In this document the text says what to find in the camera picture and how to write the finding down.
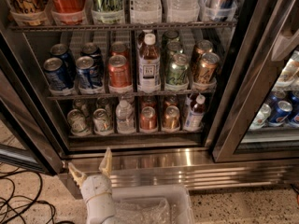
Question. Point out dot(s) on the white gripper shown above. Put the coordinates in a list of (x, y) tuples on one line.
[(95, 187)]

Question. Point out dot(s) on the green 7up can left front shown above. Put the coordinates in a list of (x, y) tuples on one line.
[(77, 121)]

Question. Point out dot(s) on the clear water bottle bottom shelf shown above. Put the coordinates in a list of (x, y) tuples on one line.
[(125, 117)]

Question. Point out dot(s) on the green 7up can left rear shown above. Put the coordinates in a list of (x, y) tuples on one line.
[(83, 106)]

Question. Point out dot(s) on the orange soda can bottom front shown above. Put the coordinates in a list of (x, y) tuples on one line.
[(148, 118)]

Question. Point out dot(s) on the orange soda can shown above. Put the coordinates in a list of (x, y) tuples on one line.
[(119, 72), (148, 101), (148, 118), (119, 48)]

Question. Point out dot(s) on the open left fridge door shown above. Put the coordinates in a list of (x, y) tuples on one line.
[(19, 115)]

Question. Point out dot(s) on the orange soda can bottom rear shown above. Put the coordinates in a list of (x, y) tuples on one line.
[(148, 101)]

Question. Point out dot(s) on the gold soda can bottom front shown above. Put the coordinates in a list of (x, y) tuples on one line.
[(171, 117)]

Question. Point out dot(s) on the gold soda can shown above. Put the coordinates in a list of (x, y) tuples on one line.
[(170, 100), (171, 117)]

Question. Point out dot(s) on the blue pepsi can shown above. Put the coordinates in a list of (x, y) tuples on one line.
[(92, 50), (57, 74), (63, 52), (88, 72)]

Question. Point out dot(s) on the blue pepsi can left front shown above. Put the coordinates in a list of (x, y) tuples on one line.
[(57, 74)]

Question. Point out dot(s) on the orange soda can middle front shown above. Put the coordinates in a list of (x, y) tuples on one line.
[(119, 72)]

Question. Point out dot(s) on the gold soda can bottom rear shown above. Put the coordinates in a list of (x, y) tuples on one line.
[(170, 100)]

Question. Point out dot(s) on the tea bottle bottom shelf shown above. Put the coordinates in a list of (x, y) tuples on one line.
[(196, 112)]

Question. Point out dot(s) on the blue pepsi can left rear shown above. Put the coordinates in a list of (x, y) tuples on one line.
[(63, 52)]

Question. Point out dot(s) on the orange soda can middle rear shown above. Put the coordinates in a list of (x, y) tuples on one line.
[(119, 48)]

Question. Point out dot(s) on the green lacroix can front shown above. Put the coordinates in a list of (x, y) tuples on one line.
[(177, 69)]

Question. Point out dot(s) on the steel fridge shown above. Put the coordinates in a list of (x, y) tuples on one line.
[(142, 158)]

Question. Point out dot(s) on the green lacroix can middle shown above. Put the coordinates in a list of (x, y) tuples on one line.
[(172, 48)]

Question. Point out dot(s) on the green lacroix can rear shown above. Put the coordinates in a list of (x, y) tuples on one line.
[(170, 35)]

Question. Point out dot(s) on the gold lacroix can front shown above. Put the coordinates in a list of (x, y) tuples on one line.
[(206, 67)]

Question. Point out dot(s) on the gold lacroix can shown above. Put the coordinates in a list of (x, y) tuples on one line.
[(200, 47), (206, 67)]

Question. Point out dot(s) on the gold lacroix can rear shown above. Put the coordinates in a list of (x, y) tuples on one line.
[(200, 47)]

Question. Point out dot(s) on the right glass fridge door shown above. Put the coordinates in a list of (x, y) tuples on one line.
[(253, 75)]

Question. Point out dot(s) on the green lacroix can top shelf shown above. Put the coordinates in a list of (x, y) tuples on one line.
[(108, 11)]

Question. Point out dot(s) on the red coca cola can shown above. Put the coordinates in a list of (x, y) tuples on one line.
[(68, 11)]

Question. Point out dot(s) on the orange lacroix can top shelf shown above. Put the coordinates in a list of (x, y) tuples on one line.
[(29, 12)]

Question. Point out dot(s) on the white can right compartment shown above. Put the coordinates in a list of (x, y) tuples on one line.
[(261, 117)]

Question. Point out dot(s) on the pepsi can right compartment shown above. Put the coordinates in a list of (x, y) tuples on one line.
[(281, 111)]

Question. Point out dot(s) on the blue can right far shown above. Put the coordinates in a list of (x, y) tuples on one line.
[(293, 118)]

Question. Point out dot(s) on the clear plastic bin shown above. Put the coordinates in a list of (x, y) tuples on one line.
[(165, 204)]

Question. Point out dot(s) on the pure leaf tea bottle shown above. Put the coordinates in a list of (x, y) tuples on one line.
[(149, 65)]

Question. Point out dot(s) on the clear water bottle top left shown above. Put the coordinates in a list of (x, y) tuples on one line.
[(145, 11)]

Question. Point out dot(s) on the clear water bottle top right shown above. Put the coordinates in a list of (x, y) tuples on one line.
[(181, 10)]

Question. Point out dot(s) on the fridge door handle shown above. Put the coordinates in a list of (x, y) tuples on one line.
[(285, 43)]

